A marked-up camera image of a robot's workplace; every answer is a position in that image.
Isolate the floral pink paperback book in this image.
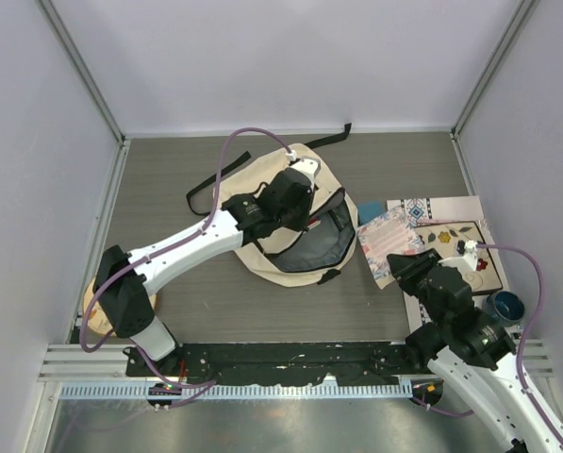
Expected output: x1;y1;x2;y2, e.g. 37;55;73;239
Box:
357;206;424;290

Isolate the cream canvas backpack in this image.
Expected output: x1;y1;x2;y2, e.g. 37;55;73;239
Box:
218;148;358;288

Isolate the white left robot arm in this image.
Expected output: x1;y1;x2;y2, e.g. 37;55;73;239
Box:
93;163;318;377

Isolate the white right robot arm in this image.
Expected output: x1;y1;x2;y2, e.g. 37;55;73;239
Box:
387;241;563;452

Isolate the square floral ceramic plate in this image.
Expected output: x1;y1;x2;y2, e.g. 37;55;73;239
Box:
415;221;504;295

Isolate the blue ceramic mug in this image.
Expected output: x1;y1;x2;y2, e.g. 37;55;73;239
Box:
482;290;525;327

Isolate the small blue notebook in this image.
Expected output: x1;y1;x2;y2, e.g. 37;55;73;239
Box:
357;201;384;225

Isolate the patterned white placemat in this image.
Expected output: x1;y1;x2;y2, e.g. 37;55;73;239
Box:
385;194;525;341

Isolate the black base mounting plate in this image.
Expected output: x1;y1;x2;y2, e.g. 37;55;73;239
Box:
124;340;447;384

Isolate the round wooden painted plate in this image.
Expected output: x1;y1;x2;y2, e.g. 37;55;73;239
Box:
82;278;158;338

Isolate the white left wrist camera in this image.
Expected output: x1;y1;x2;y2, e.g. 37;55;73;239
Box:
286;150;321;184

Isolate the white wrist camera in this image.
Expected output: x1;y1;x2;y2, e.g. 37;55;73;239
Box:
441;240;478;274
286;150;321;184

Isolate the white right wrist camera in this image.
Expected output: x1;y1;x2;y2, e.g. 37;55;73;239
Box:
441;240;478;274

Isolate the white slotted cable duct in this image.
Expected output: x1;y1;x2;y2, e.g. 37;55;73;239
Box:
59;379;413;401

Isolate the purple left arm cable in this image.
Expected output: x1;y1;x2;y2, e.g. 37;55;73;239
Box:
80;127;296;354

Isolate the aluminium frame rail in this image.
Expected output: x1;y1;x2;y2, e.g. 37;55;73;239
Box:
39;339;555;381

